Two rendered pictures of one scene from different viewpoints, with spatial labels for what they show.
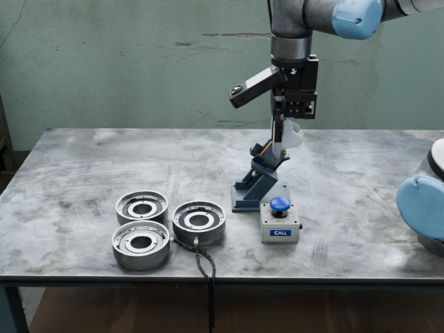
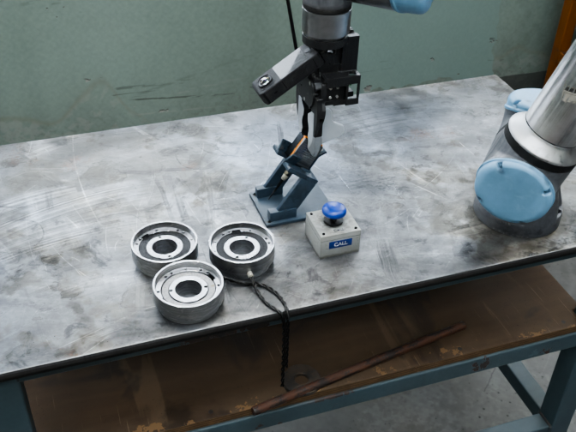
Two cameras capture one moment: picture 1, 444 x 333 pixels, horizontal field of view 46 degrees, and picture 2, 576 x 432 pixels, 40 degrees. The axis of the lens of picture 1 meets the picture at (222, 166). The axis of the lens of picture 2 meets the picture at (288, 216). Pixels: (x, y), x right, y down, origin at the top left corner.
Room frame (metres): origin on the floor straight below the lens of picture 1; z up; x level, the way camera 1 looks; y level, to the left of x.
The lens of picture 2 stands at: (-0.09, 0.32, 1.62)
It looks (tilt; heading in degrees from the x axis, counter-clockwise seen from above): 37 degrees down; 339
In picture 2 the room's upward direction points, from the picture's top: 2 degrees clockwise
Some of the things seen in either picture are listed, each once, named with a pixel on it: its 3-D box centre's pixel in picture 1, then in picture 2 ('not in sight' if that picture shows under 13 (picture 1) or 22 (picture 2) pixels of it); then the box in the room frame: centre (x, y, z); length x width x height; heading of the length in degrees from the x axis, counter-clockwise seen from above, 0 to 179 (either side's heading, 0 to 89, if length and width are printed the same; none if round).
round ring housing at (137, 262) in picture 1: (141, 246); (189, 292); (0.77, 0.15, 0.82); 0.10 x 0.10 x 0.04
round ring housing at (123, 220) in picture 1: (143, 212); (165, 250); (0.87, 0.16, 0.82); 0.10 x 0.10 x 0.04
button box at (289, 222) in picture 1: (281, 222); (335, 230); (0.83, -0.12, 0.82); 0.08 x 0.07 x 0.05; 89
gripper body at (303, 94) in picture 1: (292, 86); (327, 68); (0.95, -0.14, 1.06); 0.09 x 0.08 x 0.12; 90
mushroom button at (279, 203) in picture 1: (279, 211); (333, 219); (0.83, -0.11, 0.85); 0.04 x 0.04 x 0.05
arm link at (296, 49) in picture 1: (291, 45); (325, 19); (0.96, -0.13, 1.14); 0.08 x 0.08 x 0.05
